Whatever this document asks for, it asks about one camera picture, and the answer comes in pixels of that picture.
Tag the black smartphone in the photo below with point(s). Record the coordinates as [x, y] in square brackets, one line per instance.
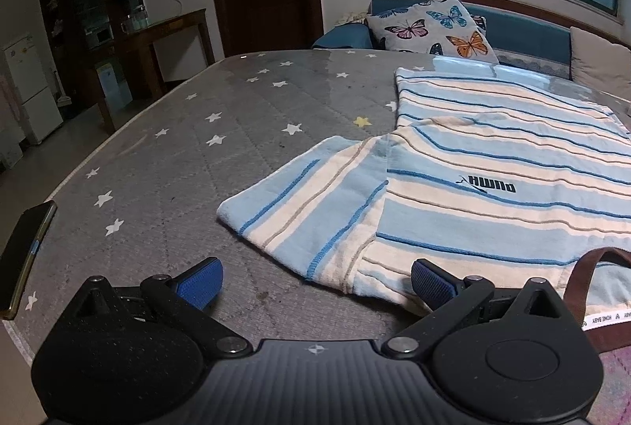
[24, 257]

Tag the white refrigerator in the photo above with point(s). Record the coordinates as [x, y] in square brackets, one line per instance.
[32, 89]

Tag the blue white carton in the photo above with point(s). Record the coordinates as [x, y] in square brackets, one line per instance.
[114, 85]

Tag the blue striped shirt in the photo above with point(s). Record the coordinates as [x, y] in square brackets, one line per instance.
[468, 218]

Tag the beige cushion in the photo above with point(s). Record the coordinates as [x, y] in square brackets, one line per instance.
[601, 60]

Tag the blue sofa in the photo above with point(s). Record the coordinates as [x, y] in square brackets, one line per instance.
[527, 35]

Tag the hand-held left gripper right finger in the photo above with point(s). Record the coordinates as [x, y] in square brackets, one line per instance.
[434, 283]

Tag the dark wooden side table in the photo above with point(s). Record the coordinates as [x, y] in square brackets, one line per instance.
[162, 28]

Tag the grey star tablecloth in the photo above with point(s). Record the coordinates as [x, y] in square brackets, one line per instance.
[172, 168]

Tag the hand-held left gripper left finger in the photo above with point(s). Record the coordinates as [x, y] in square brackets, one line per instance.
[199, 283]

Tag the butterfly print pillow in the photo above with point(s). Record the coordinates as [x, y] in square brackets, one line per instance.
[429, 28]

